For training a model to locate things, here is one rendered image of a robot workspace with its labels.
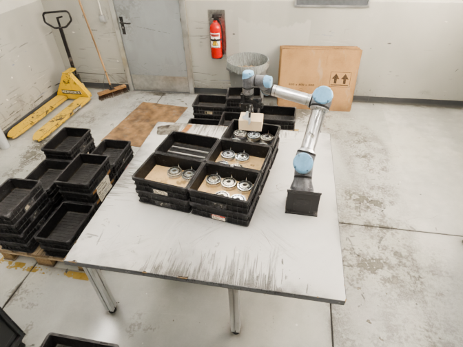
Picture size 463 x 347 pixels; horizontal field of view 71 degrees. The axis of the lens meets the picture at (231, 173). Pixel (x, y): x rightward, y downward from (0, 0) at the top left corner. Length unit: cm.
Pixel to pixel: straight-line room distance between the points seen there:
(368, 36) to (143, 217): 373
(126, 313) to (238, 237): 109
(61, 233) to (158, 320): 107
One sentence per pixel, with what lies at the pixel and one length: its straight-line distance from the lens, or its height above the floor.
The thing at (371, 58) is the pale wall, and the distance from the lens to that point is 499.
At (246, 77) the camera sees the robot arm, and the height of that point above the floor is 142.
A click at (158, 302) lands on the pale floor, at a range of 267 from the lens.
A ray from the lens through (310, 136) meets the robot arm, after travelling 201.
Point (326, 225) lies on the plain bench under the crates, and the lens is 216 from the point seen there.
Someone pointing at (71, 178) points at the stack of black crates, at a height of 49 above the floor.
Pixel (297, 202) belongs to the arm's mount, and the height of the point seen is 81.
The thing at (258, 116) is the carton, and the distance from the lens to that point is 233.
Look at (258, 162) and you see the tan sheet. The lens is 237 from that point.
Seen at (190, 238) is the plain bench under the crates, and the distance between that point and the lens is 206.
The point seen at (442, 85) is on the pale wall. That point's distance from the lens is 540.
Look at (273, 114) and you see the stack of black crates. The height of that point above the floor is 49.
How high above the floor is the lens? 227
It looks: 39 degrees down
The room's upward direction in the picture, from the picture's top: 2 degrees counter-clockwise
